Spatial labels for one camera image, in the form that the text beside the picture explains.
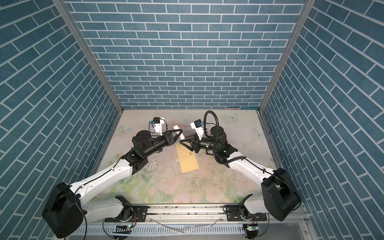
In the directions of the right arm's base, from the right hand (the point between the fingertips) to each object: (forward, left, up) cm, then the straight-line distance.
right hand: (181, 139), depth 73 cm
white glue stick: (+1, 0, +2) cm, 2 cm away
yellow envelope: (+3, 0, -26) cm, 26 cm away
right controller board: (-31, -37, -31) cm, 57 cm away
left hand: (+2, 0, +3) cm, 4 cm away
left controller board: (-36, +26, -28) cm, 53 cm away
